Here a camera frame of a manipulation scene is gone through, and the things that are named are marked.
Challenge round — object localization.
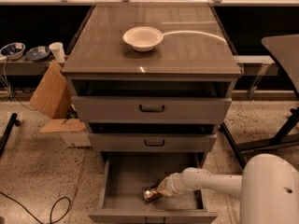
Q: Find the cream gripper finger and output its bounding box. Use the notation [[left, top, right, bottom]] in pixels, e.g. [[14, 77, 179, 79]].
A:
[[157, 179, 172, 197]]

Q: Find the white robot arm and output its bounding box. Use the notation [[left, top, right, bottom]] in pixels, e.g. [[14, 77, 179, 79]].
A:
[[158, 154, 299, 224]]

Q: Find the grey bottom drawer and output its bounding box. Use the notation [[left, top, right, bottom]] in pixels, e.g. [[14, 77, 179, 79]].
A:
[[90, 152, 217, 224]]

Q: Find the grey drawer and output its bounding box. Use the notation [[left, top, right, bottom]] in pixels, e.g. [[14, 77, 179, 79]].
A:
[[89, 123, 217, 152], [72, 79, 232, 124], [90, 152, 217, 224]]

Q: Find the grey middle drawer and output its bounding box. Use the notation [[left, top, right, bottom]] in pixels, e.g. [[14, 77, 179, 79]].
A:
[[89, 123, 217, 152]]

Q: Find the grey drawer cabinet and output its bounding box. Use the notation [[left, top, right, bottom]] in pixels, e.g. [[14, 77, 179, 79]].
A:
[[63, 2, 241, 164]]

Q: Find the grey top drawer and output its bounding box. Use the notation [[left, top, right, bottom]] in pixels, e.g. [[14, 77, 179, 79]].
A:
[[72, 79, 232, 124]]

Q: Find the brown cardboard box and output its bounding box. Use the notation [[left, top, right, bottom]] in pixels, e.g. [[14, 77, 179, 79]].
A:
[[29, 61, 91, 147]]

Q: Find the white bowl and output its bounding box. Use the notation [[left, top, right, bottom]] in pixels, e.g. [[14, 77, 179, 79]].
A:
[[122, 26, 164, 52]]

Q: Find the black bar left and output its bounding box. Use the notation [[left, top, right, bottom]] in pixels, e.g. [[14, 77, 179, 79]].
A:
[[0, 113, 21, 156]]

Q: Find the white paper cup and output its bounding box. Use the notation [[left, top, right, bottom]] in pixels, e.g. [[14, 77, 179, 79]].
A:
[[49, 42, 65, 63]]

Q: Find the grey table right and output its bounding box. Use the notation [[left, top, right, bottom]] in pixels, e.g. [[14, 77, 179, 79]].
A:
[[262, 35, 299, 95]]

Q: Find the blue bowl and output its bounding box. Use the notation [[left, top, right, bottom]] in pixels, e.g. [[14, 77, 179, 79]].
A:
[[25, 46, 50, 62], [0, 42, 25, 61]]

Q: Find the blue bowl far left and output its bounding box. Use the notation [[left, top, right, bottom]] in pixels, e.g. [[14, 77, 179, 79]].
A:
[[0, 42, 25, 61]]

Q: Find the black floor cable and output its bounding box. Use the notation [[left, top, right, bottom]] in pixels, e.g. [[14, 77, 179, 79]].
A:
[[0, 191, 72, 224]]

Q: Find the black metal stand frame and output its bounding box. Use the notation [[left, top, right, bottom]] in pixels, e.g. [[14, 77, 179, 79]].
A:
[[220, 106, 299, 169]]

